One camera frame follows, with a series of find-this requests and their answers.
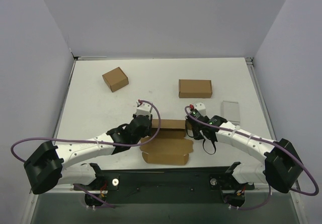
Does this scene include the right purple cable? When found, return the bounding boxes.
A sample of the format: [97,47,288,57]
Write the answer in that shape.
[185,105,318,211]

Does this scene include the rectangular closed cardboard box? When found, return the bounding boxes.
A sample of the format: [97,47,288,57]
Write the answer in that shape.
[179,79,213,99]

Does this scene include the small square cardboard box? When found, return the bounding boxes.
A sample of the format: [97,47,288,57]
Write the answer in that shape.
[102,67,129,92]

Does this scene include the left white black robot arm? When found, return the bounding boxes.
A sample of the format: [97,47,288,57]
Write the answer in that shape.
[24,115,152,194]

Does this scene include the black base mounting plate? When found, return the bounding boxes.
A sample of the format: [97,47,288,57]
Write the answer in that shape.
[83,165,254,207]

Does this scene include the small white flat box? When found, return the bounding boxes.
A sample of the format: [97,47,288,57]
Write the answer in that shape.
[221,101,240,125]

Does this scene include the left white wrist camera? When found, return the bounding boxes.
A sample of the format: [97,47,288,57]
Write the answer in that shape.
[135,100,152,119]

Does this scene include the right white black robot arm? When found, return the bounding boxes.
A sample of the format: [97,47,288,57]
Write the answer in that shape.
[185,108,303,193]

